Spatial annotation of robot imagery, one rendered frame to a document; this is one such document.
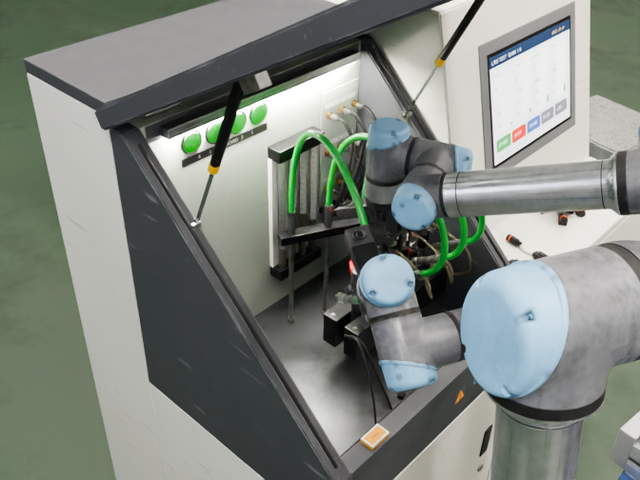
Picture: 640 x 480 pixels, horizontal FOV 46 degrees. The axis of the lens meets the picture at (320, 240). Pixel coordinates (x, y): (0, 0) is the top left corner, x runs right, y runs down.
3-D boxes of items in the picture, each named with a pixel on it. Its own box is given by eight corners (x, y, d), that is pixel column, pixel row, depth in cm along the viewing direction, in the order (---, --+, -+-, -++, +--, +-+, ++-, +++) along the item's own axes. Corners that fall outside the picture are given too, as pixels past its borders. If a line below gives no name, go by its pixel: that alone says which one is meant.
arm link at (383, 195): (356, 176, 141) (383, 161, 146) (355, 197, 144) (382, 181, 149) (388, 191, 137) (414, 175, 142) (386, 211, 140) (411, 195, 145)
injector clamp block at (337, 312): (353, 384, 169) (357, 334, 160) (321, 361, 175) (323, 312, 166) (441, 312, 190) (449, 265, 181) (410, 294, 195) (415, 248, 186)
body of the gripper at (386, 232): (387, 265, 146) (391, 213, 139) (353, 247, 151) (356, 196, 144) (410, 248, 151) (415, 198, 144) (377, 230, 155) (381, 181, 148)
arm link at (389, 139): (407, 138, 131) (361, 129, 133) (402, 191, 137) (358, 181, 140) (419, 119, 137) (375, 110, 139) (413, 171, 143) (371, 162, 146)
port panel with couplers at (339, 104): (328, 212, 186) (331, 98, 168) (317, 207, 188) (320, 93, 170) (361, 192, 194) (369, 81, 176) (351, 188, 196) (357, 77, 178)
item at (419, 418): (348, 525, 145) (351, 473, 135) (330, 511, 147) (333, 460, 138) (514, 361, 182) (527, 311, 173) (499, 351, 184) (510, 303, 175)
